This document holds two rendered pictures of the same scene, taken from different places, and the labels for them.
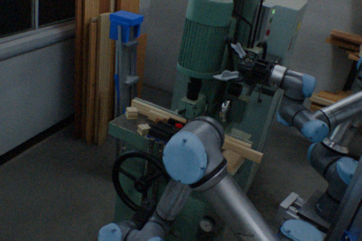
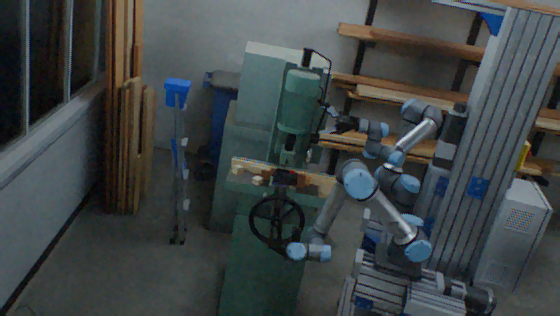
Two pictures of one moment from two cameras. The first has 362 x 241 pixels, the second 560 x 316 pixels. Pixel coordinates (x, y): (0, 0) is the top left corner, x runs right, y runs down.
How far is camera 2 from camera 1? 1.38 m
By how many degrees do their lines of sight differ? 23
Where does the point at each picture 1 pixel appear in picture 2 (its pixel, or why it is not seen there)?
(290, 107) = (375, 146)
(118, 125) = (234, 180)
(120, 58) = (178, 123)
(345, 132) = not seen: hidden behind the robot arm
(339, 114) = (407, 146)
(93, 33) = (128, 100)
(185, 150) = (362, 179)
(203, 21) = (305, 93)
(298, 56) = not seen: hidden behind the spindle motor
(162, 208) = (321, 226)
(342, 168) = (406, 181)
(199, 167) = (371, 186)
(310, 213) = not seen: hidden behind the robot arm
